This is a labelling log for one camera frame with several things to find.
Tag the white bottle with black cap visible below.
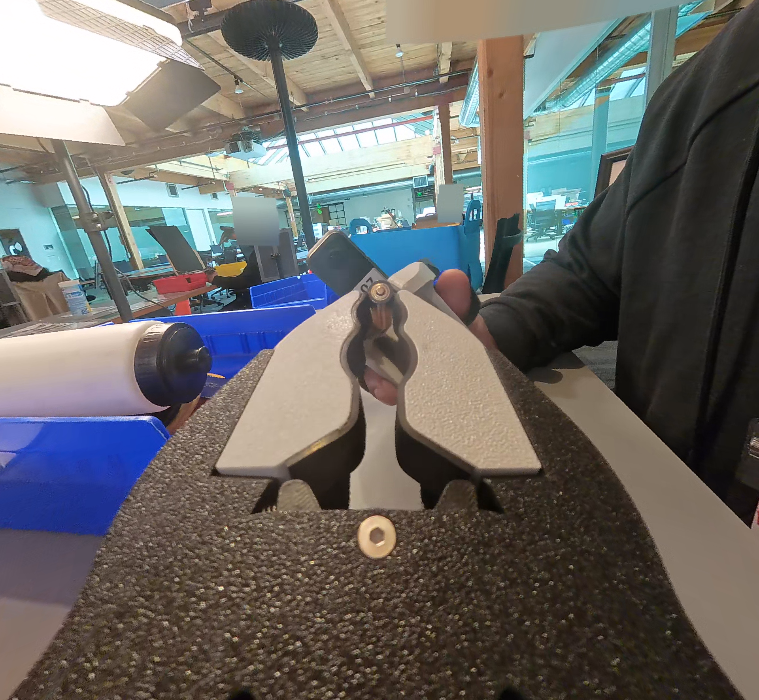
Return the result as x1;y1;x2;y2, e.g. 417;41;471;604
0;321;213;418

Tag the silver ventilation duct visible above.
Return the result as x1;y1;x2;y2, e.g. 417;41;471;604
459;57;481;127

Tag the copper AA battery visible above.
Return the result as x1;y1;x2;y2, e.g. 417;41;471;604
370;286;393;336

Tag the blue plastic bin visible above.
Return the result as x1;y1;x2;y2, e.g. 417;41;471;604
0;304;316;536
250;273;340;311

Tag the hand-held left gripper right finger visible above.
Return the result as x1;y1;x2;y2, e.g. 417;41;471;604
388;291;542;508

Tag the white wipes canister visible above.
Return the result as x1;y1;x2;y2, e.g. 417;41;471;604
57;279;93;317

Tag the person's right forearm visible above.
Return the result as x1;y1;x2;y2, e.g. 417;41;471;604
479;196;623;374

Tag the grey light stand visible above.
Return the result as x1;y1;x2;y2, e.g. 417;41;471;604
50;140;134;323

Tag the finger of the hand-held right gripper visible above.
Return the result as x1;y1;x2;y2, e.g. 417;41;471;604
362;344;413;385
387;260;447;314

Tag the black flag board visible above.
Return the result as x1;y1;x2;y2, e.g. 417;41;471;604
147;225;205;274

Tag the wooden work table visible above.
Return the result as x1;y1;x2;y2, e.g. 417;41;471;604
89;282;217;321

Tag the studio light panel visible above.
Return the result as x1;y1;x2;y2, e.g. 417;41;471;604
0;0;221;146

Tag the wooden post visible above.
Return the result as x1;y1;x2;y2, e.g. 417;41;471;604
477;36;525;292

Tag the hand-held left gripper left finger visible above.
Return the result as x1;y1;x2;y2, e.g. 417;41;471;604
215;291;366;508

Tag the red plastic bin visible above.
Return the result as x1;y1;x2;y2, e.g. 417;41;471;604
153;272;208;296

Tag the black hanging strap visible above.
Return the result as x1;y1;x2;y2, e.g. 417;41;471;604
483;214;523;294

